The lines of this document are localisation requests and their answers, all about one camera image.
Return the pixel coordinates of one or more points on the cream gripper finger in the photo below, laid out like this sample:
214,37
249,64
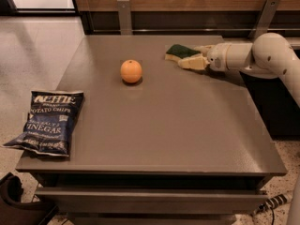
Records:
203,49
195,63

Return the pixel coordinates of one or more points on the dark brown chair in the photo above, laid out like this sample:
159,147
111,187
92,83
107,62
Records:
15,212

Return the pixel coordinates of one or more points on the left metal wall bracket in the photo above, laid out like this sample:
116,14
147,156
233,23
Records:
124,16

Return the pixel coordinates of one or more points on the green and yellow sponge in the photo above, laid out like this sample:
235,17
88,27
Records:
178,52

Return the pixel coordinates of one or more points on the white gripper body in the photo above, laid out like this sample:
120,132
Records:
216,57

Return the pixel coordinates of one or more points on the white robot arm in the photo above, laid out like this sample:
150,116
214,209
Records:
269,56

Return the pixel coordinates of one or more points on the right metal wall bracket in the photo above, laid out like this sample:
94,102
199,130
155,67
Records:
265,18

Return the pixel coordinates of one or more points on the metal wall bracket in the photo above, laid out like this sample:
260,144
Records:
265,18
124,16

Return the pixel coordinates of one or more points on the blue kettle chip bag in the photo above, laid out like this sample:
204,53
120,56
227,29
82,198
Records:
50,123

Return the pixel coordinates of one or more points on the orange fruit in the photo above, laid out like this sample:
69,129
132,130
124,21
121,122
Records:
131,71

